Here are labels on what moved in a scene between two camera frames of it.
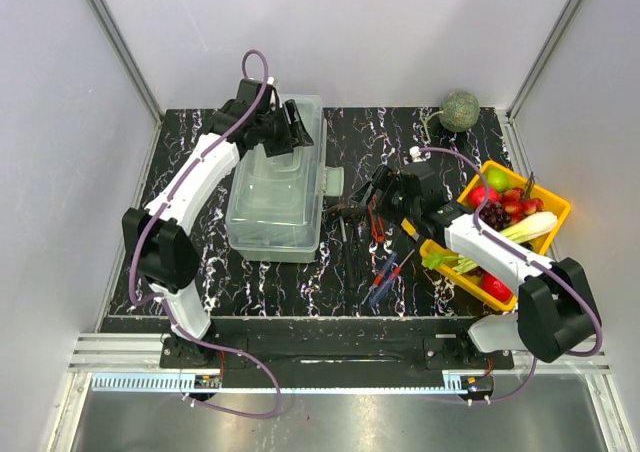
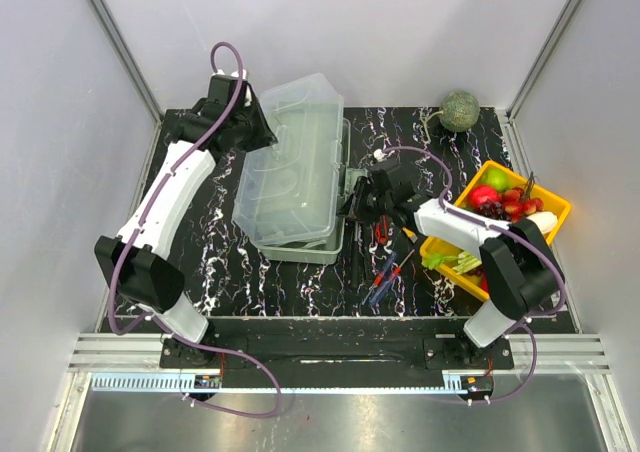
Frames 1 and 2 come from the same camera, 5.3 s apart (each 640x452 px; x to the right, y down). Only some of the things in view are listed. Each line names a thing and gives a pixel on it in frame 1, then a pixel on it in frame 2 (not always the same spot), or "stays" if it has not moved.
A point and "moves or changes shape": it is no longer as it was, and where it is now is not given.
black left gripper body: [277, 134] -> [252, 132]
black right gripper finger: [364, 195] -> [345, 209]
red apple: [476, 195] stays
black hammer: [343, 212] -> [354, 255]
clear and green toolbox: [275, 204] moves or changes shape
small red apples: [515, 207] stays
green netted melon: [460, 112] stays
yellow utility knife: [405, 224] stays
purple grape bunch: [493, 215] stays
